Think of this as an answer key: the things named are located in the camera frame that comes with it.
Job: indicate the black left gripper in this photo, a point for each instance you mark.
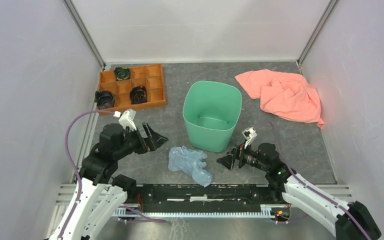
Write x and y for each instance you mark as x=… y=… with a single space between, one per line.
x=157 y=139

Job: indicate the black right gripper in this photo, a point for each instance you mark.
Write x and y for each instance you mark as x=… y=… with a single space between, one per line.
x=237 y=153

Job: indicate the light blue plastic trash bag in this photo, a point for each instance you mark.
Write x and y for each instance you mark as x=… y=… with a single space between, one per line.
x=191 y=162

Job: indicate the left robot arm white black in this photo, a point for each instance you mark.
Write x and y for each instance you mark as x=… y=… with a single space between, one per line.
x=98 y=194

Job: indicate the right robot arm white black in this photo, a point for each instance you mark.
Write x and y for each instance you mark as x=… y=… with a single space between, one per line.
x=345 y=220

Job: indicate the green plastic trash bin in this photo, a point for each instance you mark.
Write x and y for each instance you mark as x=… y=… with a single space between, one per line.
x=211 y=111

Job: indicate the black coil in tray centre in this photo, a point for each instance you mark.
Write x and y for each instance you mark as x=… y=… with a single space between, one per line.
x=138 y=95

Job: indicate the orange compartment tray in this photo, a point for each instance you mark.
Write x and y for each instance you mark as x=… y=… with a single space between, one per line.
x=151 y=76

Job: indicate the black coil at tray corner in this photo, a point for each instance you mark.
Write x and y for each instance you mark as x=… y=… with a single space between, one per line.
x=104 y=99

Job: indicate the black coil with yellow-green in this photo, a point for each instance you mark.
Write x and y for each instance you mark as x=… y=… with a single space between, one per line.
x=122 y=73

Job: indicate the pink cloth towel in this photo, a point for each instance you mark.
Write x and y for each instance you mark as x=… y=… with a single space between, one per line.
x=284 y=94

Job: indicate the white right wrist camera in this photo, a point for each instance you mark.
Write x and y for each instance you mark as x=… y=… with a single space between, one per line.
x=250 y=135

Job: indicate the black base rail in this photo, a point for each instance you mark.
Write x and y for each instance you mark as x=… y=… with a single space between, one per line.
x=213 y=201

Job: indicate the left aluminium corner post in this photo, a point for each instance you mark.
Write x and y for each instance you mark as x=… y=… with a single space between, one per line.
x=72 y=10

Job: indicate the aluminium corner post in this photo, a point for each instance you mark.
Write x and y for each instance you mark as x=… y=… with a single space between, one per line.
x=316 y=31
x=72 y=10

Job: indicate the right aluminium corner post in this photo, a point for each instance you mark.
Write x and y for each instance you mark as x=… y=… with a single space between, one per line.
x=316 y=31

